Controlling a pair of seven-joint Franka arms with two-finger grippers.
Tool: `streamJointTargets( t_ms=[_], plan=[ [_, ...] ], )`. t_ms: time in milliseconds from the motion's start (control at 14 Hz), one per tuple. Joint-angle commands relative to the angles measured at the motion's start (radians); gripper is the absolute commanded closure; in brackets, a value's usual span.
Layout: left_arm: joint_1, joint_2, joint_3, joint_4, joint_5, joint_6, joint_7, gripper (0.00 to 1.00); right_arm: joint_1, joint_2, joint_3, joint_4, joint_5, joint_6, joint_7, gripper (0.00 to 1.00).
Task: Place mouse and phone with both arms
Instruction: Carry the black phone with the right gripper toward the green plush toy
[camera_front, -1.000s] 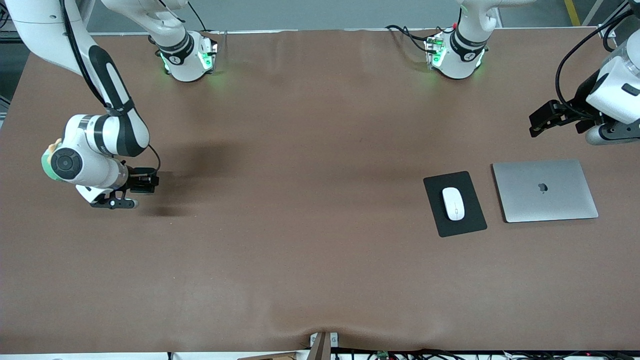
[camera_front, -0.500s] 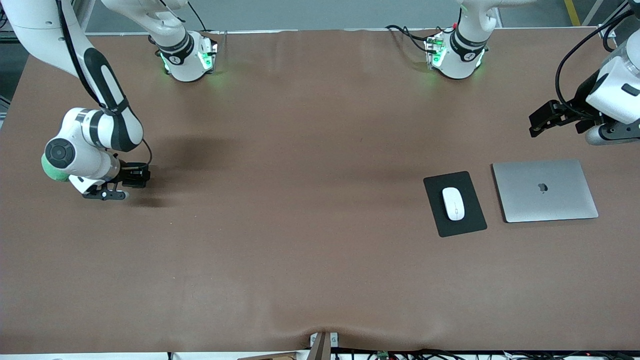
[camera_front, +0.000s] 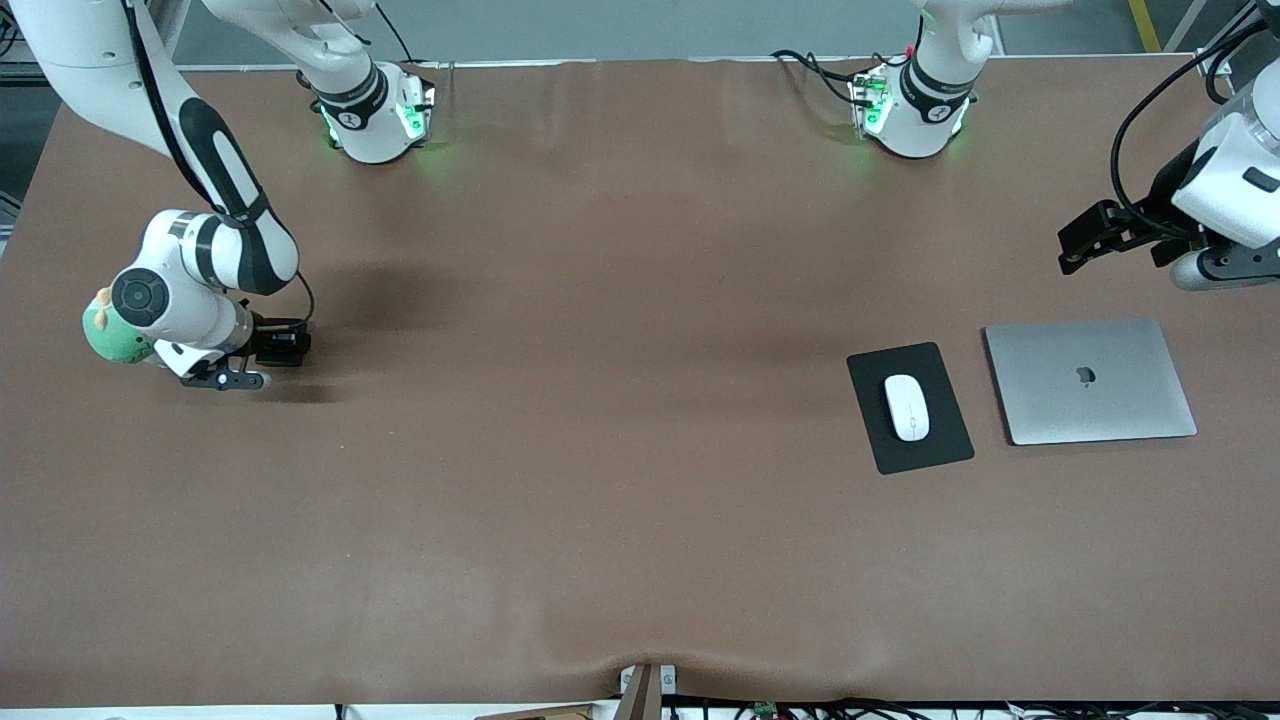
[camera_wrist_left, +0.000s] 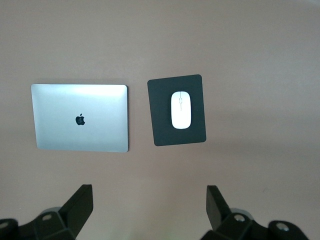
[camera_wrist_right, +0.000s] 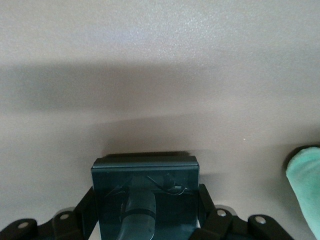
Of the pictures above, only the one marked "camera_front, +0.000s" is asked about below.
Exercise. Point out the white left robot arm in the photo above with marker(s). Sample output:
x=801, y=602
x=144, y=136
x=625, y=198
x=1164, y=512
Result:
x=925, y=100

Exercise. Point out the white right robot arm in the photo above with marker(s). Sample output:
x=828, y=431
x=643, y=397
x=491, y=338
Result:
x=90, y=50

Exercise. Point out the white computer mouse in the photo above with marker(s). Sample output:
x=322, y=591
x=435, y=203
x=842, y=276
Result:
x=907, y=408

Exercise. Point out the brown table cover mat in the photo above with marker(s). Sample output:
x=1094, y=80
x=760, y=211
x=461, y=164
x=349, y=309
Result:
x=640, y=550

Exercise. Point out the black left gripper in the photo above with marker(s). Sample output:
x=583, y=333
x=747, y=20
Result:
x=1166, y=202

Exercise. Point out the black mouse pad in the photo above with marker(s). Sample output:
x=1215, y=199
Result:
x=870, y=440

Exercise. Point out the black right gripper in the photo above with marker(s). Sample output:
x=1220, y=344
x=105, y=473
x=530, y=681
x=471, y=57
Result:
x=273, y=343

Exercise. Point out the silver laptop with apple logo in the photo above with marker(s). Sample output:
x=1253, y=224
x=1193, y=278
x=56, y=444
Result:
x=1100, y=410

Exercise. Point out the small metal bracket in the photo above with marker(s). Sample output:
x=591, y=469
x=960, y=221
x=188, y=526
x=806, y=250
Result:
x=668, y=680

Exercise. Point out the green dinosaur plush toy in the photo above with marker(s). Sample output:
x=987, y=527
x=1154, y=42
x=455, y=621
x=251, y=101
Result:
x=105, y=340

